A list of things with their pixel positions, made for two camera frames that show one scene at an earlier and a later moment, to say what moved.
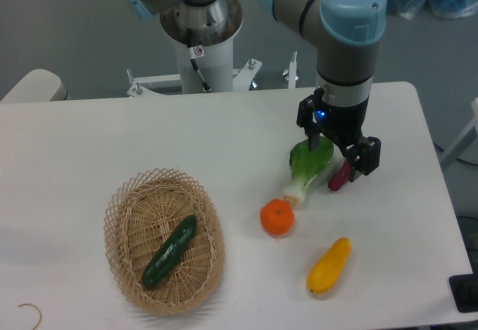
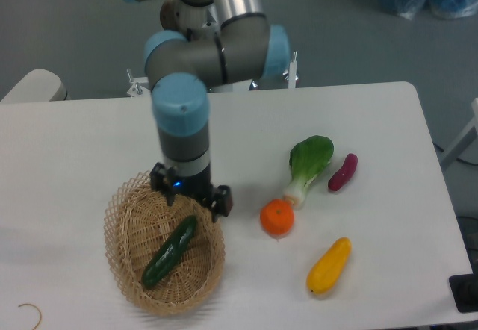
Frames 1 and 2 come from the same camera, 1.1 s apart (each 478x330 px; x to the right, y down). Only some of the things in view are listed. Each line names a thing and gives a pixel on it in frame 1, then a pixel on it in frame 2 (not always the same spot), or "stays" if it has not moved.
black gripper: x=343 y=124 → x=198 y=186
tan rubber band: x=40 y=314 stays
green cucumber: x=169 y=251 stays
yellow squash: x=326 y=274 stays
